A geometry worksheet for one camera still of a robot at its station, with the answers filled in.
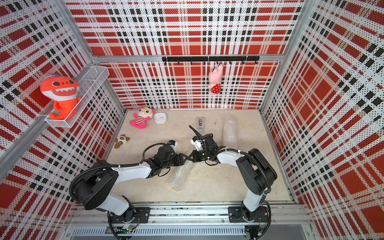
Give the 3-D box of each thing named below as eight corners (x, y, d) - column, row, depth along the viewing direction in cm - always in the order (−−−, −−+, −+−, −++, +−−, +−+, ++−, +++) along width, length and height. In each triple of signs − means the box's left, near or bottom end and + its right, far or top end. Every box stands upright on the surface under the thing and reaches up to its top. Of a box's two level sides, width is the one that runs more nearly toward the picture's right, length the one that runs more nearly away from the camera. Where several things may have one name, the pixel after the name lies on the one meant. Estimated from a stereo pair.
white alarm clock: (153, 124, 114) (152, 121, 111) (156, 115, 120) (154, 112, 117) (165, 124, 114) (164, 121, 111) (167, 115, 120) (166, 112, 117)
